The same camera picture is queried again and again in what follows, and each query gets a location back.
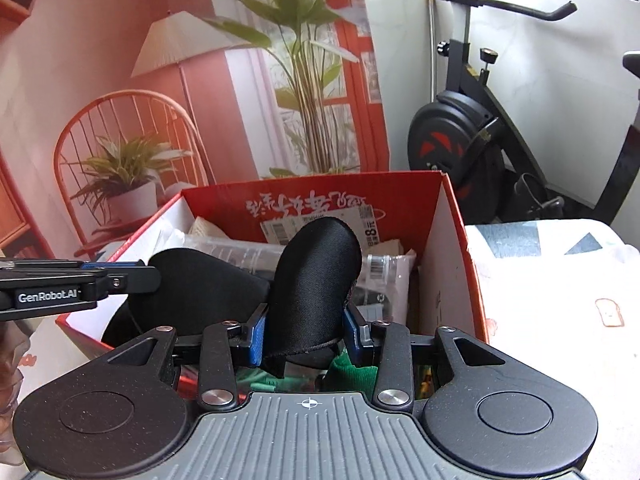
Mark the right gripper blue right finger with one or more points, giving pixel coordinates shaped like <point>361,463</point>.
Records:
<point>387,346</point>

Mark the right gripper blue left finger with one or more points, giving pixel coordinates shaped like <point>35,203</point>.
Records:
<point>226,346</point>

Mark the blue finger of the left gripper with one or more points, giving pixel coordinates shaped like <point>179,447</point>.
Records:
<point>35,288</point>

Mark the black soft eye mask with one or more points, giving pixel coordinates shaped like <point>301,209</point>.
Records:
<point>306,297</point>

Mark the printed living room backdrop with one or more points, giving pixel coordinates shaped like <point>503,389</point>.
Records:
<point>111,107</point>

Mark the green cloth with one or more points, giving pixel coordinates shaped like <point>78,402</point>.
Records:
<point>341,376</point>

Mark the red strawberry cardboard box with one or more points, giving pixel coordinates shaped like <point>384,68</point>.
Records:
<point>417,208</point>

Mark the white patterned table cloth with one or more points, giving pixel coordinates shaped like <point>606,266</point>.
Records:
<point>553,393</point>

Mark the black exercise bike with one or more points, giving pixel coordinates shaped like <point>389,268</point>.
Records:
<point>467,134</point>

